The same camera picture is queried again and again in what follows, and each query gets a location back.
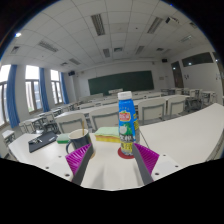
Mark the flat round red coaster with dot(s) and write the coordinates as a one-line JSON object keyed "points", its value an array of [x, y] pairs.
{"points": [[122, 154]]}

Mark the small green sponge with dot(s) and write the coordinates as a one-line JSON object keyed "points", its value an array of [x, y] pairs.
{"points": [[62, 138]]}

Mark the white classroom chairs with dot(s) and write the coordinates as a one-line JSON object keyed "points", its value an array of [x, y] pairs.
{"points": [[105, 116]]}

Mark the blue drink bottle, white cap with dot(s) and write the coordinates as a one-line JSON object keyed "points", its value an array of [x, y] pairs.
{"points": [[128, 123]]}

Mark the green chalkboard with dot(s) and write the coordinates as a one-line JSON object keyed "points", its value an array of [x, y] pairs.
{"points": [[121, 82]]}

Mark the blue curtain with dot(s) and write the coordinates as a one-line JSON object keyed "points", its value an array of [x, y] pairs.
{"points": [[12, 96], [44, 90], [64, 88]]}

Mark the dark mug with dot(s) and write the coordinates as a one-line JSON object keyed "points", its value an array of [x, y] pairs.
{"points": [[80, 139]]}

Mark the window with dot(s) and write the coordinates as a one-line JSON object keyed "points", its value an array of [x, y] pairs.
{"points": [[56, 86], [32, 88], [3, 96]]}

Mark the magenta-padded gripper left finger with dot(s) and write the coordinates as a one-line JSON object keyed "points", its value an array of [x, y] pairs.
{"points": [[78, 159]]}

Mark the ceiling projector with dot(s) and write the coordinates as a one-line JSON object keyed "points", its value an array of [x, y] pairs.
{"points": [[172, 21]]}

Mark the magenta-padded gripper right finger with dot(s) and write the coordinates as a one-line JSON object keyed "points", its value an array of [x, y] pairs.
{"points": [[146, 157]]}

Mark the dark door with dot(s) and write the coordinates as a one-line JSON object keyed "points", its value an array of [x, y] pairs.
{"points": [[177, 74]]}

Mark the ceiling lights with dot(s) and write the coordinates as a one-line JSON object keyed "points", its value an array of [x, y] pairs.
{"points": [[98, 24]]}

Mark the green and yellow folded cloth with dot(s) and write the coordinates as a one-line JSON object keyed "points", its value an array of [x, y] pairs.
{"points": [[107, 134]]}

